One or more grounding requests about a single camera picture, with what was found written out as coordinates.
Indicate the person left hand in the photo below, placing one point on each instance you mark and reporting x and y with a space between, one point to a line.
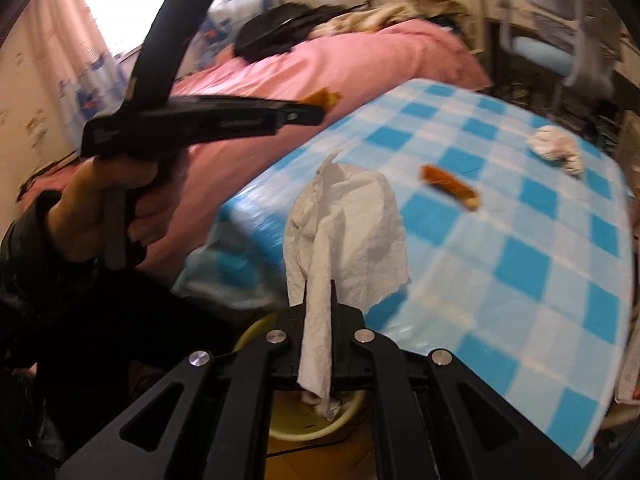
77 222

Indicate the grey blue office chair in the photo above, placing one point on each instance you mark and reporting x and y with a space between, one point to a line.
579 40

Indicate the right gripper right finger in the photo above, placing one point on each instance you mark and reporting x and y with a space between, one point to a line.
348 359

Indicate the large white paper towel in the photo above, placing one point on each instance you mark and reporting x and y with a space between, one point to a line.
344 239

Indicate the beige clothes pile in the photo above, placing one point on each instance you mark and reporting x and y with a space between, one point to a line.
372 20

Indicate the yellow trash bin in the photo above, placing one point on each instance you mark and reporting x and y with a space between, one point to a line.
293 420

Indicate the orange peel piece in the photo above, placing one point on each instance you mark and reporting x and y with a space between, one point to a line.
323 98
444 181

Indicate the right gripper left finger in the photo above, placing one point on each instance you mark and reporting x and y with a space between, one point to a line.
287 357

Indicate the white red wrapper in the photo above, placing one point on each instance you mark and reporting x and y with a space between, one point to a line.
553 144

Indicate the black clothes pile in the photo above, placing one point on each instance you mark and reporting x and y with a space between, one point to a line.
278 30

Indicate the blue checkered tablecloth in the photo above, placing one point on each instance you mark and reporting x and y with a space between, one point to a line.
533 290

